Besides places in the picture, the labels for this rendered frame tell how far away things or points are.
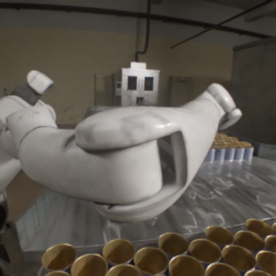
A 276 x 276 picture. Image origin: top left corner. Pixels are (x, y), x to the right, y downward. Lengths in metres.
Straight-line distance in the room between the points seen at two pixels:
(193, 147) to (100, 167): 0.09
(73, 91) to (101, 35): 2.08
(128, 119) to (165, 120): 0.03
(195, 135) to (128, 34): 6.98
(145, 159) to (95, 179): 0.05
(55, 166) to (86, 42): 6.83
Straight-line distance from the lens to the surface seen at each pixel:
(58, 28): 7.18
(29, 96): 0.61
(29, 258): 0.60
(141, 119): 0.15
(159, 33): 7.40
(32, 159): 0.23
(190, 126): 0.19
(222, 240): 0.57
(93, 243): 0.56
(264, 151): 1.41
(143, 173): 0.17
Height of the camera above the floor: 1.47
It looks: 15 degrees down
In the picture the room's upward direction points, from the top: 3 degrees clockwise
